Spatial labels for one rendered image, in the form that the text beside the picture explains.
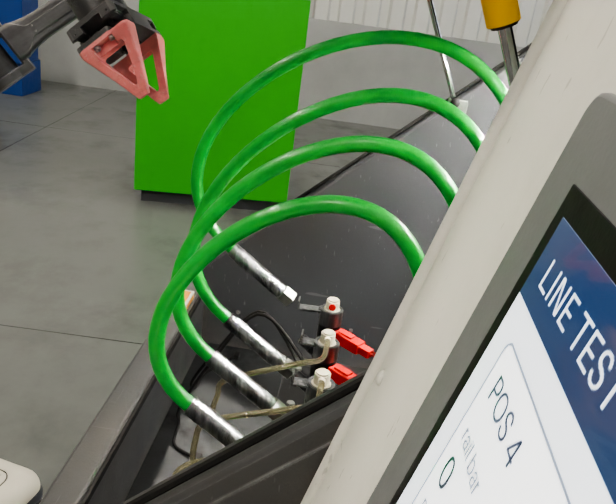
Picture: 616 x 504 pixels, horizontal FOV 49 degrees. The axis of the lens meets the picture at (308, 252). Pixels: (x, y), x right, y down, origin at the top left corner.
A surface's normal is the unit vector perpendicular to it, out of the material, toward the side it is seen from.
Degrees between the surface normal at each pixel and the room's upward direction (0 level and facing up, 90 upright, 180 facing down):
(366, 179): 90
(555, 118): 76
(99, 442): 0
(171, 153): 90
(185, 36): 90
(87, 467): 0
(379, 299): 90
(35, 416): 0
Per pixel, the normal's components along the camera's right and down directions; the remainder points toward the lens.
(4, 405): 0.13, -0.91
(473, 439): -0.93, -0.36
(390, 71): -0.05, 0.39
